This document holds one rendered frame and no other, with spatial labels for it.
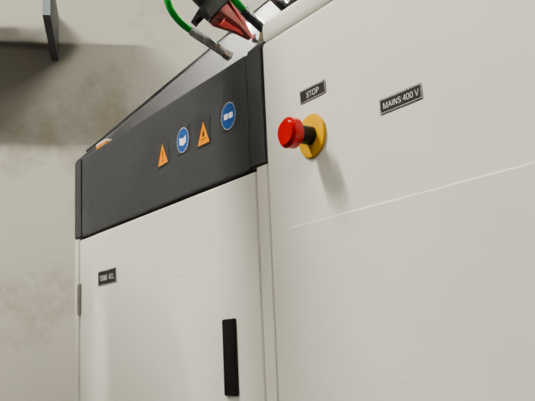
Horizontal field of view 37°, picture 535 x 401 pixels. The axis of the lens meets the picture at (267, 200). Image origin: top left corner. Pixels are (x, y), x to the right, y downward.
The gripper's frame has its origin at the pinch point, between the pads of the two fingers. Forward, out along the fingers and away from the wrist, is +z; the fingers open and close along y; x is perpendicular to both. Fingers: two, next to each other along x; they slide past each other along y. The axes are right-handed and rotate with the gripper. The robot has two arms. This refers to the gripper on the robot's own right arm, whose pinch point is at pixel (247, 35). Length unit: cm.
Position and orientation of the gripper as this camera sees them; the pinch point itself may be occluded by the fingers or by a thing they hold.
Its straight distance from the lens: 150.2
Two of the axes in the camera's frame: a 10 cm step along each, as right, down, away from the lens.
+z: 7.0, 7.0, 1.0
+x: -3.2, 1.9, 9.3
